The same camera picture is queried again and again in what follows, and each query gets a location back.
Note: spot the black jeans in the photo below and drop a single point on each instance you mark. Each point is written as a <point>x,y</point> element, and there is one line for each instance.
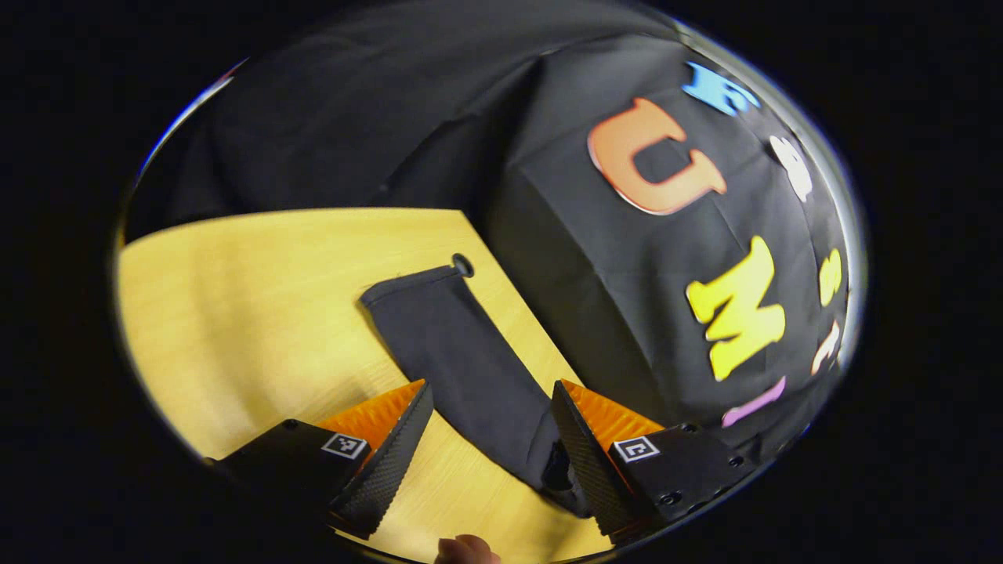
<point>462,368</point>

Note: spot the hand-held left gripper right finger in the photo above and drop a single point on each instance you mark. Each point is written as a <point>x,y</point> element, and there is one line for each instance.
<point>588,462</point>

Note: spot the black backdrop cloth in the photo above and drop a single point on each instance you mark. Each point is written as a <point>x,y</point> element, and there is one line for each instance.
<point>548,102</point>

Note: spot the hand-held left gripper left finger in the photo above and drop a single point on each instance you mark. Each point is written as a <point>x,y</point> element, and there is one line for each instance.
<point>392,462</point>

